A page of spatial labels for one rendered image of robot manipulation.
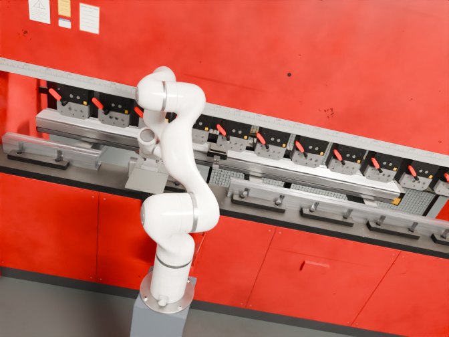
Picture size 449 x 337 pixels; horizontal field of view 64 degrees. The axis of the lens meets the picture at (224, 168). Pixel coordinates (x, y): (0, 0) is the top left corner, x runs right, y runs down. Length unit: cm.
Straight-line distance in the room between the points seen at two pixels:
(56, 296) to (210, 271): 99
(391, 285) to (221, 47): 172
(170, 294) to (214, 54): 101
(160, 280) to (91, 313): 132
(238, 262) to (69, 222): 99
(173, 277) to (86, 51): 109
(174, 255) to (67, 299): 153
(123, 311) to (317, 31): 195
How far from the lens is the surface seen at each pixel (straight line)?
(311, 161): 191
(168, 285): 124
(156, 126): 149
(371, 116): 187
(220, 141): 182
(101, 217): 211
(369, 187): 244
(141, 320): 136
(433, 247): 240
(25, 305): 260
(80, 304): 255
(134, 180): 181
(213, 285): 236
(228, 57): 167
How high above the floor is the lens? 207
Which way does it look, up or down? 32 degrees down
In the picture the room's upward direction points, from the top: 15 degrees clockwise
